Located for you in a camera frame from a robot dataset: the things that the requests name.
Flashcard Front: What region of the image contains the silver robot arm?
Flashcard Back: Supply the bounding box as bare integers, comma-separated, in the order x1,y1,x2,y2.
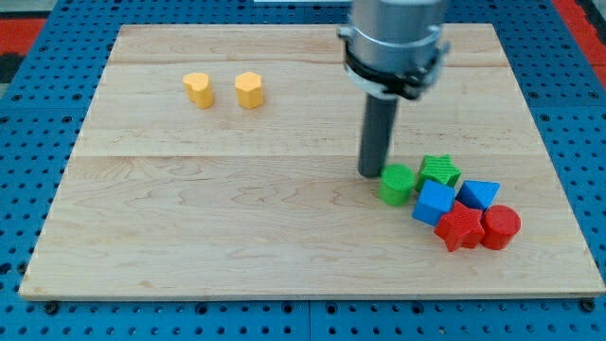
337,0,450,100

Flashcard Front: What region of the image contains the yellow hexagon block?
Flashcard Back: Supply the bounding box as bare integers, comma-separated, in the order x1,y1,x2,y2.
235,72,264,109

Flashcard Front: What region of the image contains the wooden board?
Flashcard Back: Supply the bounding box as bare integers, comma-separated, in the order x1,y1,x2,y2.
20,24,605,301

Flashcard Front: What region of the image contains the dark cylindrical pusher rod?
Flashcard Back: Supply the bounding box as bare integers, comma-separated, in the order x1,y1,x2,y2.
358,95,398,178

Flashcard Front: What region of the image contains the green cylinder block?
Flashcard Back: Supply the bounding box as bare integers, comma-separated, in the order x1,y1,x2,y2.
379,164,416,206

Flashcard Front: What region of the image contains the yellow heart block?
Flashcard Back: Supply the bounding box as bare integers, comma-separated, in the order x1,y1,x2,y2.
182,73,214,109

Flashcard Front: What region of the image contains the blue cube block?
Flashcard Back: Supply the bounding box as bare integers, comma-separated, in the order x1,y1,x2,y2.
412,180,455,226

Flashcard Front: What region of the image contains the green star block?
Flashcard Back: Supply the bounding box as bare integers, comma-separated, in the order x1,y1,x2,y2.
416,154,461,192

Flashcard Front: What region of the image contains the red star block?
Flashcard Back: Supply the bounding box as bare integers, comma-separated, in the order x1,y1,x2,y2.
434,201,485,252

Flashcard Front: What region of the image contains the blue triangle block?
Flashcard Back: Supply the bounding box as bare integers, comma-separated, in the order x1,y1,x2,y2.
455,180,500,211

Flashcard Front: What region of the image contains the red cylinder block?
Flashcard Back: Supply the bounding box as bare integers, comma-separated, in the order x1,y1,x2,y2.
480,205,522,250

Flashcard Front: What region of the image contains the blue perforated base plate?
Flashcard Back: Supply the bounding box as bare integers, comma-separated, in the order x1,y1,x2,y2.
1,0,605,340

